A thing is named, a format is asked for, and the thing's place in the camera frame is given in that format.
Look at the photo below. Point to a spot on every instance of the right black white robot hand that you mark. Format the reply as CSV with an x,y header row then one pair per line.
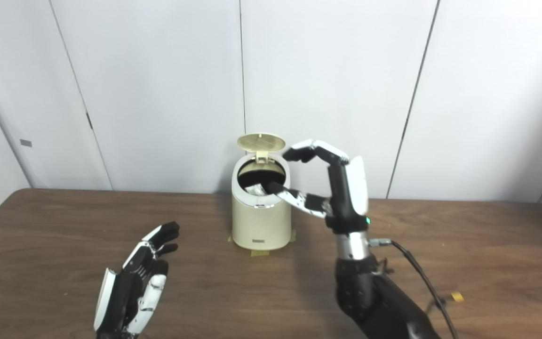
x,y
348,197

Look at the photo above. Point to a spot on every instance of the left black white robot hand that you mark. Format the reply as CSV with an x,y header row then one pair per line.
x,y
120,296

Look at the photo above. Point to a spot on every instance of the cream-colored trash bin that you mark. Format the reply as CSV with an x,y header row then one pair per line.
x,y
261,226

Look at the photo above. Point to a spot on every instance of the white green milk carton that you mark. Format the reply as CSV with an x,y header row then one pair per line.
x,y
256,189

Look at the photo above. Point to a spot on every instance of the cream round bin lid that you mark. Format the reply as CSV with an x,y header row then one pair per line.
x,y
261,141

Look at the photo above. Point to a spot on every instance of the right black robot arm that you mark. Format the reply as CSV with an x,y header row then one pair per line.
x,y
374,301

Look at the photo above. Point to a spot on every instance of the long yellow tape strip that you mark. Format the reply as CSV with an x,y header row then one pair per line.
x,y
260,253

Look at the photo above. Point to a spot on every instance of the black wall panel clip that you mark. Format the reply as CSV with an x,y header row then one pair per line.
x,y
89,120

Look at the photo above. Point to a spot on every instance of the small grey wall tag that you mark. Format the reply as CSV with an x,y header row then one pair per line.
x,y
26,143

